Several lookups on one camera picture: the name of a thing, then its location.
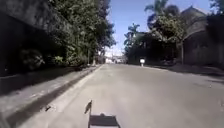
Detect grey asphalt road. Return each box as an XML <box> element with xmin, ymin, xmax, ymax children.
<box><xmin>18</xmin><ymin>63</ymin><xmax>224</xmax><ymax>128</ymax></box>

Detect row of trees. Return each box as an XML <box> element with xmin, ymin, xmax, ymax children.
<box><xmin>46</xmin><ymin>0</ymin><xmax>117</xmax><ymax>68</ymax></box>

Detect group of palm trees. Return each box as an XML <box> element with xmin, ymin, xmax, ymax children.
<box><xmin>123</xmin><ymin>0</ymin><xmax>188</xmax><ymax>66</ymax></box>

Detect dark concrete kerb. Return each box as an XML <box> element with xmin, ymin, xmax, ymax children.
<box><xmin>5</xmin><ymin>65</ymin><xmax>103</xmax><ymax>128</ymax></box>

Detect green bushes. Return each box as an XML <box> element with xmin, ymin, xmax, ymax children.
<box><xmin>19</xmin><ymin>49</ymin><xmax>88</xmax><ymax>72</ymax></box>

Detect grey concrete pavement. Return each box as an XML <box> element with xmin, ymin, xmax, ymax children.
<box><xmin>0</xmin><ymin>64</ymin><xmax>102</xmax><ymax>128</ymax></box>

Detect building with pitched roof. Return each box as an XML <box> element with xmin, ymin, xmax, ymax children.
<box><xmin>179</xmin><ymin>5</ymin><xmax>224</xmax><ymax>68</ymax></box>

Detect white sign on post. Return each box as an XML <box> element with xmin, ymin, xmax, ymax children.
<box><xmin>139</xmin><ymin>58</ymin><xmax>146</xmax><ymax>67</ymax></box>

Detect tall dark wall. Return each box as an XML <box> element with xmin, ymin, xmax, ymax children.
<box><xmin>0</xmin><ymin>0</ymin><xmax>69</xmax><ymax>78</ymax></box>

